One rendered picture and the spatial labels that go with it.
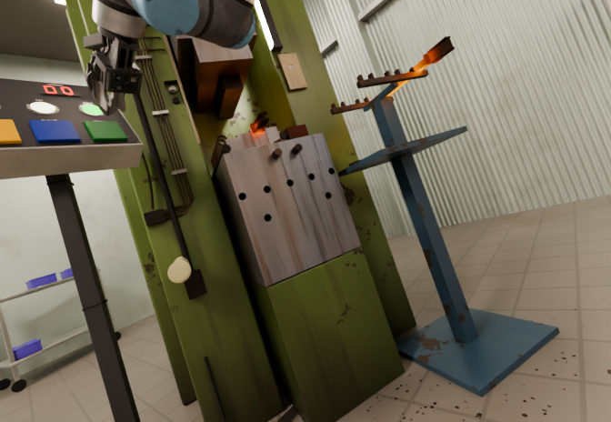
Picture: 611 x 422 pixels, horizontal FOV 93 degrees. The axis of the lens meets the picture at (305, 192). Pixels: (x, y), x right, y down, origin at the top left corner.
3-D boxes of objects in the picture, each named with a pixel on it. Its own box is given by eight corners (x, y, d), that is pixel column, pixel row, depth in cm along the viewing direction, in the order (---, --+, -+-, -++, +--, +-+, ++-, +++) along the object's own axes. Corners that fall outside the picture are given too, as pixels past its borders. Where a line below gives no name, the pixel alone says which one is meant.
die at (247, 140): (283, 145, 109) (275, 124, 109) (230, 156, 100) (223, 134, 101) (257, 173, 147) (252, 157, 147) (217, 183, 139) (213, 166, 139)
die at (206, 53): (253, 58, 111) (245, 35, 111) (199, 62, 103) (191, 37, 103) (235, 107, 149) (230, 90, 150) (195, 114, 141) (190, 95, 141)
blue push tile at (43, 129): (80, 138, 67) (70, 119, 70) (37, 139, 61) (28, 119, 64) (80, 144, 68) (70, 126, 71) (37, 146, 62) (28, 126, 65)
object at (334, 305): (405, 372, 104) (362, 246, 106) (315, 437, 88) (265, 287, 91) (333, 332, 154) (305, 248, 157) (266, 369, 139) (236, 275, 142)
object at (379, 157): (467, 130, 106) (465, 125, 106) (382, 155, 91) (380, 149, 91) (412, 155, 134) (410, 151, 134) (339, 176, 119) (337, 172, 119)
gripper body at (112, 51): (101, 94, 61) (106, 36, 55) (87, 73, 64) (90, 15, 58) (140, 97, 67) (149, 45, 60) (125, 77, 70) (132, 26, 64)
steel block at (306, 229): (362, 246, 106) (322, 132, 109) (265, 287, 91) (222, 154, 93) (305, 247, 157) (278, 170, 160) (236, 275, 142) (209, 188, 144)
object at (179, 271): (196, 279, 61) (188, 255, 62) (169, 289, 59) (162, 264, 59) (192, 268, 101) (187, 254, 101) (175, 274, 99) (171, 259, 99)
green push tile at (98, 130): (128, 138, 75) (117, 120, 78) (94, 139, 69) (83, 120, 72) (127, 143, 76) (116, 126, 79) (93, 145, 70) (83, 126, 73)
